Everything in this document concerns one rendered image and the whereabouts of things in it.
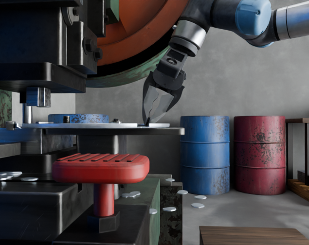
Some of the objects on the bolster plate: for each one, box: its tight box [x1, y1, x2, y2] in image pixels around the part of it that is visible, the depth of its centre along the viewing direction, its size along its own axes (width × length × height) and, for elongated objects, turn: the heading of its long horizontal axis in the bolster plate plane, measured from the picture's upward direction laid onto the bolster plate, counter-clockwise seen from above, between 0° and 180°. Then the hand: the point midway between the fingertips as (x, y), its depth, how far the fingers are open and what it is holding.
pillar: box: [22, 103, 33, 123], centre depth 66 cm, size 2×2×14 cm
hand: (148, 120), depth 66 cm, fingers closed
